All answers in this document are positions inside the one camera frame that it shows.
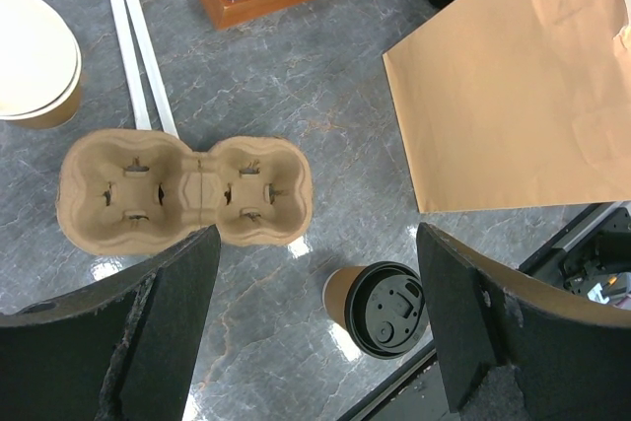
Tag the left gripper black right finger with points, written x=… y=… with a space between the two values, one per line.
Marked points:
x=511 y=347

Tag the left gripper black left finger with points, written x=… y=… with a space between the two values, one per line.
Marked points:
x=122 y=348

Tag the black plastic cup lid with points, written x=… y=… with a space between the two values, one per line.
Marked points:
x=384 y=311

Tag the brown paper coffee cup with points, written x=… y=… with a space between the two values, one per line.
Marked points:
x=343 y=295

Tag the brown paper bag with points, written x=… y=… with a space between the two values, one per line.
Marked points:
x=506 y=104

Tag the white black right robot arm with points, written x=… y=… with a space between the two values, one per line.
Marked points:
x=589 y=257

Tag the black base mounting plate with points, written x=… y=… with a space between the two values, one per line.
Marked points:
x=388 y=390

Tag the right white wrapped straw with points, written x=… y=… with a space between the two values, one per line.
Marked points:
x=151 y=66

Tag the white wrapped straw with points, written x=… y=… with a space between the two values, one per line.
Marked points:
x=151 y=66
x=131 y=70

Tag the left white wrapped straw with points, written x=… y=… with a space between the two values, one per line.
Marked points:
x=131 y=70

